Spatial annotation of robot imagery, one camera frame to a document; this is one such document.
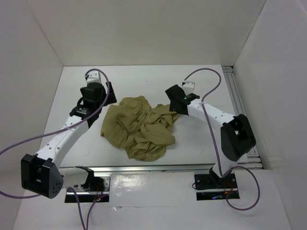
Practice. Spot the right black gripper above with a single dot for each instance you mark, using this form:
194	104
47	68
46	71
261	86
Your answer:
171	109

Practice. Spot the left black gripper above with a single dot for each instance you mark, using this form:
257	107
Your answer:
111	98

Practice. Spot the olive tan jacket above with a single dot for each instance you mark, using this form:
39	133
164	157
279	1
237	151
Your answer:
144	132

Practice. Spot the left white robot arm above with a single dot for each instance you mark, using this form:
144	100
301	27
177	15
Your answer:
40	172

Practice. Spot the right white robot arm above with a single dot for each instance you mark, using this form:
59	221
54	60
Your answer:
232	134

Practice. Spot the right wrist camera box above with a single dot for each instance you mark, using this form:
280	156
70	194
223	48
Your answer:
188	87

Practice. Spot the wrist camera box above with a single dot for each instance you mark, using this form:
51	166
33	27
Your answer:
93	78
188	87

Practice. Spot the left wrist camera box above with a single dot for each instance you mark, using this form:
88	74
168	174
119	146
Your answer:
93	78

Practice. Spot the front aluminium rail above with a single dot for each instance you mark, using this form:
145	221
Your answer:
153	168

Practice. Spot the aluminium rail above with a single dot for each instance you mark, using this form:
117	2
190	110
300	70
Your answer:
153	168
253	157

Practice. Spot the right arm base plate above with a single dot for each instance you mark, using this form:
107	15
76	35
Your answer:
207	190

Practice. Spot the right side aluminium rail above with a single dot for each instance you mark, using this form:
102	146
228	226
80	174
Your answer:
253	157

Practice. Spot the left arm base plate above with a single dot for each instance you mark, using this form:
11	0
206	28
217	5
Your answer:
99	190

